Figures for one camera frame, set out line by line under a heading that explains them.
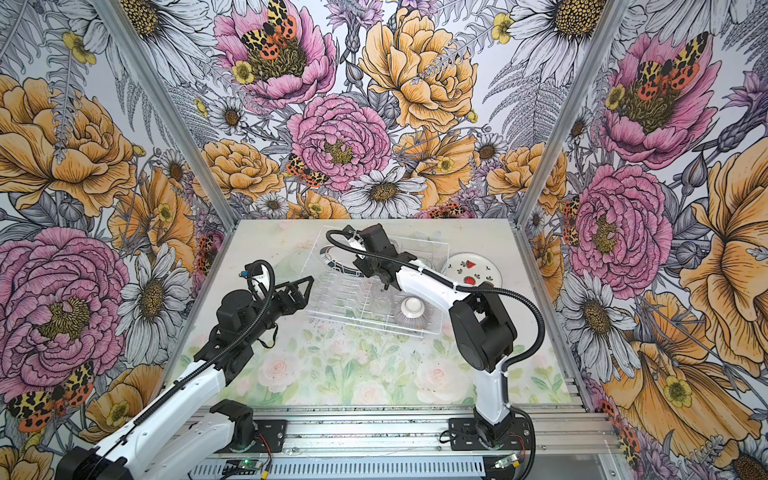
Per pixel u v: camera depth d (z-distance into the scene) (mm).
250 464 706
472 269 1052
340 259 992
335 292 1001
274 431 747
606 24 730
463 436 739
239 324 597
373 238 703
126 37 747
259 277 698
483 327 502
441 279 568
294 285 701
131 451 417
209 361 534
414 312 893
